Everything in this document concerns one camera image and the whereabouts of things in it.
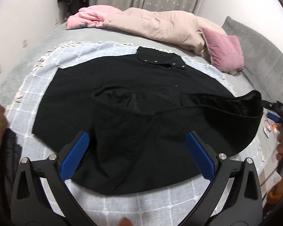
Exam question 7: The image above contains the large black coat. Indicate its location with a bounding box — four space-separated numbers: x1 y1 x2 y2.
32 47 263 195

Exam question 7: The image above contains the person's right hand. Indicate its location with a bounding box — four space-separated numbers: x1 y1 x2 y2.
276 133 283 162

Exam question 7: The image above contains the grey quilted headboard cushion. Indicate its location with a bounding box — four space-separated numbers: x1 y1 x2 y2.
222 16 283 103

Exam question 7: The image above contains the light blue checked throw blanket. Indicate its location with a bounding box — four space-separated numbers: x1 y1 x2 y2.
4 41 267 226

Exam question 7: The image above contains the dark jacket at bed edge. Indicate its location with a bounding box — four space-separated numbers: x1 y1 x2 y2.
0 129 22 210

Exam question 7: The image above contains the pink velvet pillow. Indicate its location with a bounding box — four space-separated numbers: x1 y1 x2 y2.
201 27 245 73

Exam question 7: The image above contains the grey bed sheet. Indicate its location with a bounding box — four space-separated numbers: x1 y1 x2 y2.
0 23 278 170

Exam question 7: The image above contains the beige duvet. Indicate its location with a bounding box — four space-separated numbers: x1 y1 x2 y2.
103 8 226 58

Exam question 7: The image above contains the pink fleece blanket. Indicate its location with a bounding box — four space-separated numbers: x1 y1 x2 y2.
66 5 122 30

